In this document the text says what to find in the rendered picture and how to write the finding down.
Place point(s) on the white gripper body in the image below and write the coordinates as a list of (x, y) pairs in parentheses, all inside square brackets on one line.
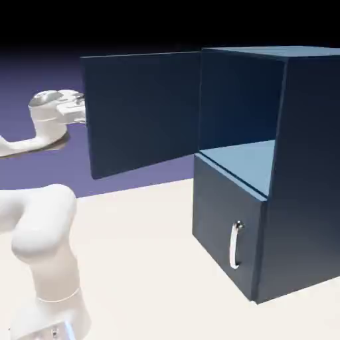
[(71, 110)]

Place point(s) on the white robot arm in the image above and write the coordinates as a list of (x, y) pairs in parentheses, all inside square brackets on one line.
[(45, 217)]

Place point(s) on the large dark blue cabinet door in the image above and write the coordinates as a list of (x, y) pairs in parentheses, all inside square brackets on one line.
[(143, 111)]

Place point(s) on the small dark blue cabinet door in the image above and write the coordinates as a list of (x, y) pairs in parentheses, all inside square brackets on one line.
[(212, 212)]

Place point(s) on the dark blue cabinet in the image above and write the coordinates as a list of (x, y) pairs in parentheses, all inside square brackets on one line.
[(305, 172)]

